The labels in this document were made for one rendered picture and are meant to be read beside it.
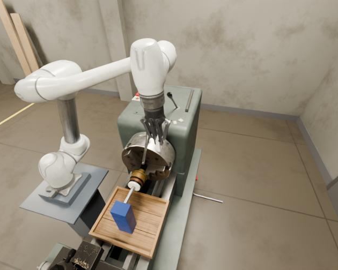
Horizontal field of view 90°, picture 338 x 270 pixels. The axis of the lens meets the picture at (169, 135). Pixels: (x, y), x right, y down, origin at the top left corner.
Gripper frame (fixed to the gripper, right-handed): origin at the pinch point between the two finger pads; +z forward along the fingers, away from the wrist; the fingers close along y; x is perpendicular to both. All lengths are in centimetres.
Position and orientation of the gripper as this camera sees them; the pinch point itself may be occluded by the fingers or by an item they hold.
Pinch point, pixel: (159, 144)
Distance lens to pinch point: 76.3
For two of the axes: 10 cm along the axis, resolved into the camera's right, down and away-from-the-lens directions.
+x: 2.9, -6.4, 7.2
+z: 0.7, 7.6, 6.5
